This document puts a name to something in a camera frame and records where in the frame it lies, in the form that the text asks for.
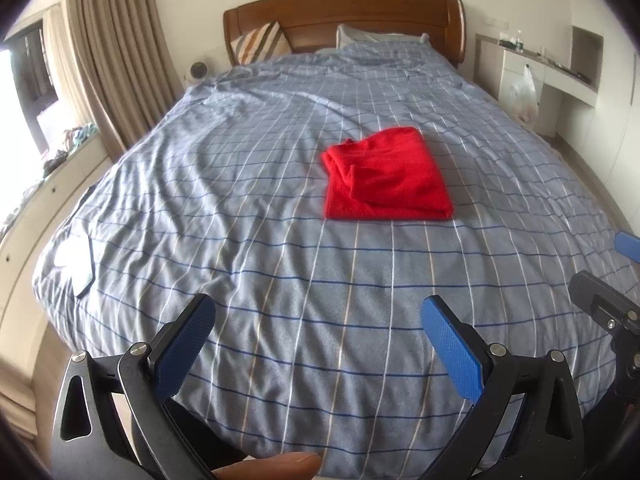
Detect red knit sweater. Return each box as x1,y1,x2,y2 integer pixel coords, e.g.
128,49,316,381
321,127,454,221

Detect person left hand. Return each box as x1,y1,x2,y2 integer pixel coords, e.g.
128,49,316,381
213,452,322,480

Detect white wardrobe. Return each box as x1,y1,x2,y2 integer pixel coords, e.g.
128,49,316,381
566,0,639,231

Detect white plastic bag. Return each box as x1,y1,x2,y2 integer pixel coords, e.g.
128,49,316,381
506,64,539,126

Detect window sill bench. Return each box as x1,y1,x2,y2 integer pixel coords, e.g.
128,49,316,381
1,134,112,346

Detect white desk with drawers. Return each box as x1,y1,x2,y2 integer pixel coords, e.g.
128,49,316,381
474,35,598,138

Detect items on desk top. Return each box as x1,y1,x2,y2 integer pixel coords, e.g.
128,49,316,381
498,32,546,56

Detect blue plaid duvet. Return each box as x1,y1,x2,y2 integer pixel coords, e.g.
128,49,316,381
32,42,639,479

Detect grey bed pillow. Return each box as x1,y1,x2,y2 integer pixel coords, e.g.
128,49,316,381
336,24,430,49

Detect small round bedside device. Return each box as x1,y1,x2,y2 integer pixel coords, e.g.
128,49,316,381
188,61,208,82

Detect wooden bed headboard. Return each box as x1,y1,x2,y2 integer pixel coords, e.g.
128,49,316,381
222,0,466,67

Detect beige curtain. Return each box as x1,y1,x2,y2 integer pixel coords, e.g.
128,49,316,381
66,0,183,162

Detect striped brown pillow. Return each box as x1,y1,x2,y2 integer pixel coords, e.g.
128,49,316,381
231,21,293,65

